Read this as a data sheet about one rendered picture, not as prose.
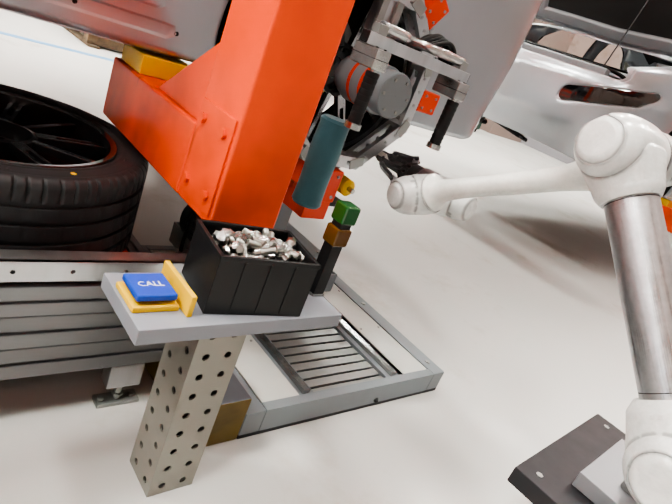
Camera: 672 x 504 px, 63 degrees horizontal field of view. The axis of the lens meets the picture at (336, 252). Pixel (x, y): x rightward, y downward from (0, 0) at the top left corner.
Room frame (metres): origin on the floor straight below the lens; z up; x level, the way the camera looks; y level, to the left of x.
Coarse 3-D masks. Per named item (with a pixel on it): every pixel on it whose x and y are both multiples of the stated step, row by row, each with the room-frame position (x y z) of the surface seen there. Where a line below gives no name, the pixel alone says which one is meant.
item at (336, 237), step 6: (330, 222) 1.05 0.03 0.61; (330, 228) 1.04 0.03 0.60; (336, 228) 1.04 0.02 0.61; (324, 234) 1.05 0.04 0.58; (330, 234) 1.04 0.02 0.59; (336, 234) 1.03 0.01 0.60; (342, 234) 1.04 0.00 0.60; (348, 234) 1.05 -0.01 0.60; (330, 240) 1.04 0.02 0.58; (336, 240) 1.03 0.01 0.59; (342, 240) 1.04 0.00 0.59; (348, 240) 1.05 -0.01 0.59; (336, 246) 1.04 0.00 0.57; (342, 246) 1.05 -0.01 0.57
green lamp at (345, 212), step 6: (336, 204) 1.05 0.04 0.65; (342, 204) 1.04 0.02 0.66; (348, 204) 1.05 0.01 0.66; (354, 204) 1.07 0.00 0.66; (336, 210) 1.05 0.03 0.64; (342, 210) 1.04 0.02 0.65; (348, 210) 1.03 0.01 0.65; (354, 210) 1.04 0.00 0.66; (360, 210) 1.05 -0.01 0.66; (336, 216) 1.04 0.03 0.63; (342, 216) 1.03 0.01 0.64; (348, 216) 1.03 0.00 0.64; (354, 216) 1.05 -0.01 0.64; (342, 222) 1.03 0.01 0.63; (348, 222) 1.04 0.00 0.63; (354, 222) 1.05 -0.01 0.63
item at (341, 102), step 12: (360, 0) 1.93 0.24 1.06; (372, 0) 1.77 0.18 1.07; (360, 12) 1.99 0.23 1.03; (360, 24) 1.76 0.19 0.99; (348, 48) 1.78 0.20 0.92; (396, 60) 1.92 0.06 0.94; (324, 96) 1.74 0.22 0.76; (336, 96) 1.77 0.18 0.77; (336, 108) 1.78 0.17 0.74; (348, 108) 1.99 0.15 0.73; (312, 120) 1.72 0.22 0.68; (372, 120) 1.90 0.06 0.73; (312, 132) 1.86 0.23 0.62; (348, 132) 1.88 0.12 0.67; (360, 132) 1.87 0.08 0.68; (348, 144) 1.82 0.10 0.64
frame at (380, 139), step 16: (400, 0) 1.69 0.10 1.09; (416, 0) 1.73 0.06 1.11; (416, 16) 1.76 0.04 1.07; (416, 32) 1.79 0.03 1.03; (416, 64) 1.87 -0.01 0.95; (416, 80) 1.86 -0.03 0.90; (416, 96) 1.86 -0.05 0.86; (384, 128) 1.86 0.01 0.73; (400, 128) 1.84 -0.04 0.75; (304, 144) 1.59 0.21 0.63; (368, 144) 1.83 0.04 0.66; (384, 144) 1.82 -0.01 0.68; (304, 160) 1.60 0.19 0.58; (352, 160) 1.73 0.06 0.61; (368, 160) 1.79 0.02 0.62
